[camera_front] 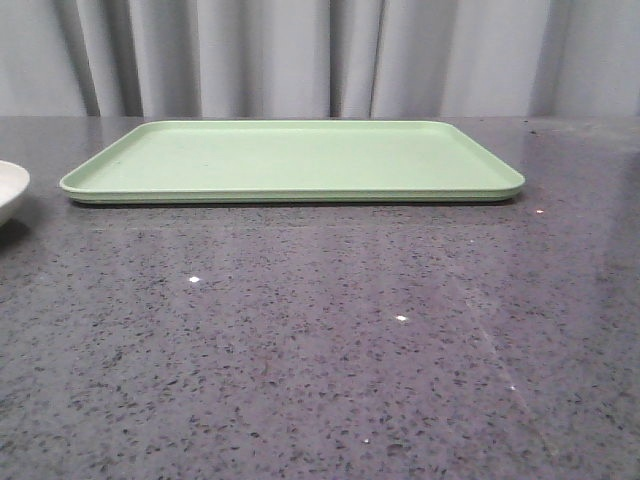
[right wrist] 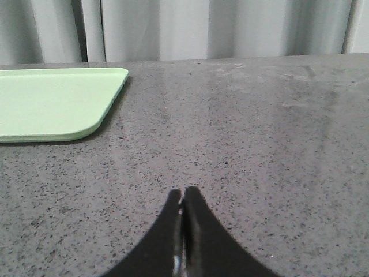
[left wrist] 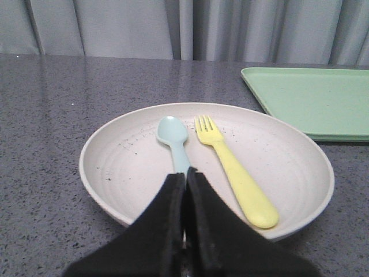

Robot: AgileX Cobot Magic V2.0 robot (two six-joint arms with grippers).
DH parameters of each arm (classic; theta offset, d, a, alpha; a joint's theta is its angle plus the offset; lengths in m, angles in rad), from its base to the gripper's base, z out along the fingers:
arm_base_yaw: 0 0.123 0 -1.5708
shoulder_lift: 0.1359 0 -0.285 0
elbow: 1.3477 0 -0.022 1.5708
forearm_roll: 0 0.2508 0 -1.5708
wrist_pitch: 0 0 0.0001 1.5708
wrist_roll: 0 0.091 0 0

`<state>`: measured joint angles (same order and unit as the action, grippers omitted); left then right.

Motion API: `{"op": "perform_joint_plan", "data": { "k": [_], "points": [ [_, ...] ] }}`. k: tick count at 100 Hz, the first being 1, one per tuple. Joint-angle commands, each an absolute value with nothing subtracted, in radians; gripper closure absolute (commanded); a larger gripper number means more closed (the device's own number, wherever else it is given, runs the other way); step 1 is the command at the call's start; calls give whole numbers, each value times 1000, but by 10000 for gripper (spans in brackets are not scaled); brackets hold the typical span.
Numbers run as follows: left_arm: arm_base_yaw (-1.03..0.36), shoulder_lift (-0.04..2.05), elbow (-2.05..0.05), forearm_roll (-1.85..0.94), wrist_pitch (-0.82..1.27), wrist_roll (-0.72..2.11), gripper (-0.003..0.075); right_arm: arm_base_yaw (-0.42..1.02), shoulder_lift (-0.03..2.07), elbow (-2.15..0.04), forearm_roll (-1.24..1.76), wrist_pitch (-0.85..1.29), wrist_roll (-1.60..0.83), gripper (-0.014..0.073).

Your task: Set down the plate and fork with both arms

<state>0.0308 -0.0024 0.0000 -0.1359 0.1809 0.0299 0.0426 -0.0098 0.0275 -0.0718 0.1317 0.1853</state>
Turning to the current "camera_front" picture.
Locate grey pleated curtain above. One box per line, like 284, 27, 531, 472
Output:
1, 1, 639, 118

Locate beige round plate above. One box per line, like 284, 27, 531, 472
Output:
0, 160, 31, 226

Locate light green plastic tray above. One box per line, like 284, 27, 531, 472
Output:
60, 120, 525, 204

